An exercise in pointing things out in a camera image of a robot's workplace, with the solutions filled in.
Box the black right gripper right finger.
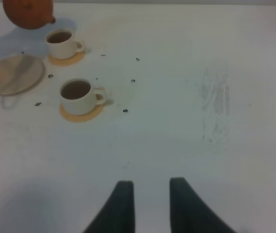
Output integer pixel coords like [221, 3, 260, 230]
[169, 177, 234, 233]

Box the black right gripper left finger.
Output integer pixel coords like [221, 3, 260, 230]
[84, 181, 135, 233]

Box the brown clay teapot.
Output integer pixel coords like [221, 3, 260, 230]
[2, 0, 56, 30]

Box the beige round teapot saucer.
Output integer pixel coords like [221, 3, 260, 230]
[0, 54, 46, 96]

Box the near orange round coaster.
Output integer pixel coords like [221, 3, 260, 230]
[59, 104, 104, 123]

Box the orange round coaster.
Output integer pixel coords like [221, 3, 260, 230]
[59, 104, 104, 123]
[48, 52, 86, 67]

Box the near white teacup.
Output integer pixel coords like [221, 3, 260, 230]
[60, 79, 107, 116]

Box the white teacup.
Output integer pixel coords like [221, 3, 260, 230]
[45, 29, 86, 60]
[60, 79, 107, 116]

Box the far orange round coaster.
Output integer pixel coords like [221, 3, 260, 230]
[48, 52, 86, 67]

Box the far white teacup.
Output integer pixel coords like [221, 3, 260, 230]
[45, 29, 86, 60]

